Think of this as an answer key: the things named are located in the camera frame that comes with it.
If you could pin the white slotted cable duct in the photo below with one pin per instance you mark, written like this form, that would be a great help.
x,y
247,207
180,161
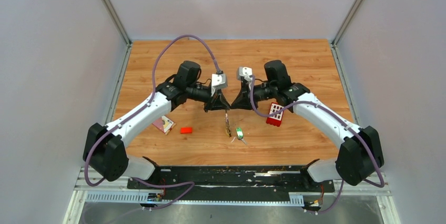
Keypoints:
x,y
150,198

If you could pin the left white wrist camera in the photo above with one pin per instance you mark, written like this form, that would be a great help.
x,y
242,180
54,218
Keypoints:
x,y
218,81

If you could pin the key with green tag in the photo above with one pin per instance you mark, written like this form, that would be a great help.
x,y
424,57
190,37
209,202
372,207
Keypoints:
x,y
239,136

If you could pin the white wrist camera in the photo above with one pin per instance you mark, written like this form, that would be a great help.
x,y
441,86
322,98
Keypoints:
x,y
218,81
244,73

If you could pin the metal keyring with keys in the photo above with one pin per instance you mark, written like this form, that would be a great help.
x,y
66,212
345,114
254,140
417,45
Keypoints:
x,y
227,124

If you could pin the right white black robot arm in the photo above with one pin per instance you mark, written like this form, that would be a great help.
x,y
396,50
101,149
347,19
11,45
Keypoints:
x,y
360,156

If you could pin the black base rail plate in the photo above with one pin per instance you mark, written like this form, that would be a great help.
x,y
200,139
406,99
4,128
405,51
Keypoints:
x,y
259,183

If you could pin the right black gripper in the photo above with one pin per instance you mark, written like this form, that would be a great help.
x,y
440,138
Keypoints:
x,y
243,100

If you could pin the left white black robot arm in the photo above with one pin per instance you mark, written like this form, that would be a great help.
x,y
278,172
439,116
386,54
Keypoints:
x,y
105,147

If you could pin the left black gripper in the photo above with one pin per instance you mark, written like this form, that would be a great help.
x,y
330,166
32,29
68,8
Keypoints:
x,y
218,102

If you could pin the red white grid block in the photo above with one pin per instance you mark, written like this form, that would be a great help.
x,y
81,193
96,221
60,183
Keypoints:
x,y
276,118

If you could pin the red rectangular block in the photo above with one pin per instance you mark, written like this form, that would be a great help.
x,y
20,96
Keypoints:
x,y
186,130

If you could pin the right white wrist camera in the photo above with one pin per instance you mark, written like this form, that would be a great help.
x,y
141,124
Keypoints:
x,y
244,73

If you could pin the pink picture card block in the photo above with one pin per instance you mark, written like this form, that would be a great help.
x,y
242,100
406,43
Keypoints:
x,y
164,124

